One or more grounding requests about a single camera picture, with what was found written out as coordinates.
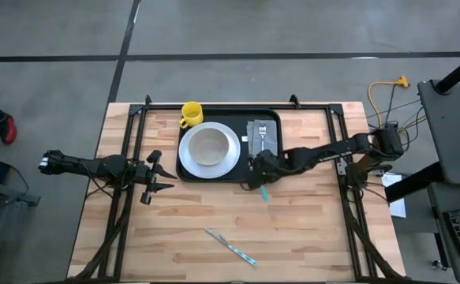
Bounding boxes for dark grey side desk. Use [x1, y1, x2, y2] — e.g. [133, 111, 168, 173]
[426, 181, 460, 284]

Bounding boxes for yellow extension cable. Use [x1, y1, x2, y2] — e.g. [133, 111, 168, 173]
[367, 75, 410, 133]

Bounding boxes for beige bowl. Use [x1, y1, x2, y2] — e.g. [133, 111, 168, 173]
[187, 128, 230, 166]

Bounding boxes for yellow mug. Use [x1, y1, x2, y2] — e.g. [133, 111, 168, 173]
[178, 101, 205, 130]

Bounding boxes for large grey desk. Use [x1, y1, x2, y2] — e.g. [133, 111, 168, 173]
[417, 78, 460, 186]

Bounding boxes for black plastic tray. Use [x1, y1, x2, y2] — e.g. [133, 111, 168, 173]
[175, 105, 286, 183]

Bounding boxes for black diagonal pole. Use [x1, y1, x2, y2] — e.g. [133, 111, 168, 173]
[434, 49, 460, 95]

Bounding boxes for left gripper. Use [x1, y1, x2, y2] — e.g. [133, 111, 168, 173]
[130, 149, 178, 206]

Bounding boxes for black desk crossbar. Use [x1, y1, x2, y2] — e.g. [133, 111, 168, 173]
[384, 161, 446, 204]

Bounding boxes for white paper sheet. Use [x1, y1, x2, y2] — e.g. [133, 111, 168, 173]
[381, 173, 407, 219]

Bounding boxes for black floor cables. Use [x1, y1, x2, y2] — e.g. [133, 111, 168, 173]
[365, 84, 428, 159]

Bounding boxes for white round plate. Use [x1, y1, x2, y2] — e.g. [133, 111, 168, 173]
[178, 121, 241, 180]

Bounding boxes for black metal table frame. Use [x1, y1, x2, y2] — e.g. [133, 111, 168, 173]
[67, 94, 412, 284]

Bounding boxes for fork with patterned handle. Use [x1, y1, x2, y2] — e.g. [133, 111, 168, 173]
[258, 121, 268, 154]

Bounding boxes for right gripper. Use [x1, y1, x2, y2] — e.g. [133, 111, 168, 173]
[246, 148, 290, 190]

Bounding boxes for desk caster wheel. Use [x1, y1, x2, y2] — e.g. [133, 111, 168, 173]
[430, 258, 450, 273]

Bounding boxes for knife with patterned handle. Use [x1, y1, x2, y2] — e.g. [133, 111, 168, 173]
[204, 227, 258, 268]

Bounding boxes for grey napkin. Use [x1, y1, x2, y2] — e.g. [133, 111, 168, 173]
[237, 119, 279, 158]

